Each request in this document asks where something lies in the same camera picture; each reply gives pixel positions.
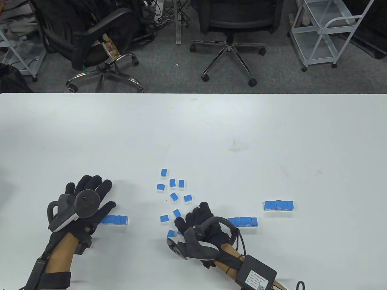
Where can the person's right hand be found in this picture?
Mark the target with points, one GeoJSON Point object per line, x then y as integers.
{"type": "Point", "coordinates": [196, 217]}

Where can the person's left hand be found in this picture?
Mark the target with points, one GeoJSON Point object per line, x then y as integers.
{"type": "Point", "coordinates": [90, 226]}

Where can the blue mahjong tile wall row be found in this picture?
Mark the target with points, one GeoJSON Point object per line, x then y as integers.
{"type": "Point", "coordinates": [278, 206]}
{"type": "Point", "coordinates": [116, 220]}
{"type": "Point", "coordinates": [245, 221]}

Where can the blue mahjong tiles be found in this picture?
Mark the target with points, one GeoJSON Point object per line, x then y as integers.
{"type": "Point", "coordinates": [174, 196]}

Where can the person's left forearm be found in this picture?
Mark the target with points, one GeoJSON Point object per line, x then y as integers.
{"type": "Point", "coordinates": [60, 256]}

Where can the person's right forearm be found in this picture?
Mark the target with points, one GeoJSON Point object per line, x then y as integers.
{"type": "Point", "coordinates": [229, 259]}

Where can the plain black forearm box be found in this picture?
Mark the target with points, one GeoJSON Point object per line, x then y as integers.
{"type": "Point", "coordinates": [34, 273]}

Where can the grey and white controller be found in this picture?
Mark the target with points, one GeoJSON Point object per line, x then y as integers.
{"type": "Point", "coordinates": [86, 204]}
{"type": "Point", "coordinates": [196, 247]}

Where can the black box with white label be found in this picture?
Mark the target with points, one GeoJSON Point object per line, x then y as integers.
{"type": "Point", "coordinates": [255, 275]}

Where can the black bag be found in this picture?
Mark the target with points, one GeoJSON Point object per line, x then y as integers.
{"type": "Point", "coordinates": [12, 80]}

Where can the white metal rack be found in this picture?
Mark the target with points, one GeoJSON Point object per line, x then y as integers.
{"type": "Point", "coordinates": [28, 65]}

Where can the colourful snack packet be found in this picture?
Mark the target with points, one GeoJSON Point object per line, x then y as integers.
{"type": "Point", "coordinates": [110, 48]}

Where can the black chair with chrome base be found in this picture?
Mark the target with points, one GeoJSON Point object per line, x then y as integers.
{"type": "Point", "coordinates": [90, 39]}

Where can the black mesh office chair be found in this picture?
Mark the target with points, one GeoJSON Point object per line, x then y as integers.
{"type": "Point", "coordinates": [239, 18]}

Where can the white metal cart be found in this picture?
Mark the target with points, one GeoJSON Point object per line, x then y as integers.
{"type": "Point", "coordinates": [314, 49]}

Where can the grey crumpled cloth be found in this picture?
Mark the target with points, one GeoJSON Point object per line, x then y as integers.
{"type": "Point", "coordinates": [13, 22]}

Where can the black flat case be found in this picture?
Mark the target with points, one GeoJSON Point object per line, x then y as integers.
{"type": "Point", "coordinates": [373, 39]}

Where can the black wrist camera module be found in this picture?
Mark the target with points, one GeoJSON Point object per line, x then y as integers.
{"type": "Point", "coordinates": [208, 262]}
{"type": "Point", "coordinates": [83, 246]}

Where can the white desk leg post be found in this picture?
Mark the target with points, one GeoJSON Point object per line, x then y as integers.
{"type": "Point", "coordinates": [179, 24]}

